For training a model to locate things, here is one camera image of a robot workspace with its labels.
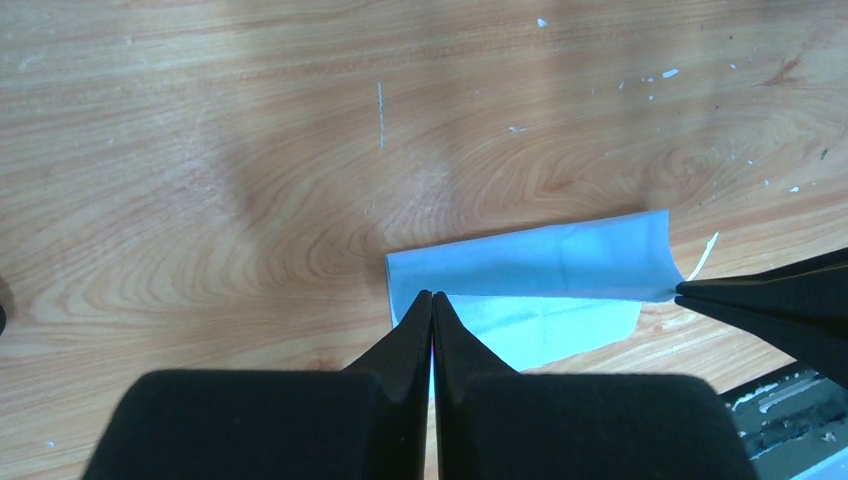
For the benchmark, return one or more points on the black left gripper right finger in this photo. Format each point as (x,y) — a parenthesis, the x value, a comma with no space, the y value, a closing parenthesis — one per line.
(496,423)

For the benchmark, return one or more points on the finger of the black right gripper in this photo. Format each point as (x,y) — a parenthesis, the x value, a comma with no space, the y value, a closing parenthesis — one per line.
(814,285)
(808,344)

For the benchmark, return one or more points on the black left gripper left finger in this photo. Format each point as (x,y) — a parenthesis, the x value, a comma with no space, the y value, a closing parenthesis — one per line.
(366,421)

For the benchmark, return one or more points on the light blue cleaning cloth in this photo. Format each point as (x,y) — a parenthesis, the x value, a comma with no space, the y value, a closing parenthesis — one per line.
(541,295)

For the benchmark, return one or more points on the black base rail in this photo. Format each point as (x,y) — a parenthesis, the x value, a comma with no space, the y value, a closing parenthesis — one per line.
(793,424)

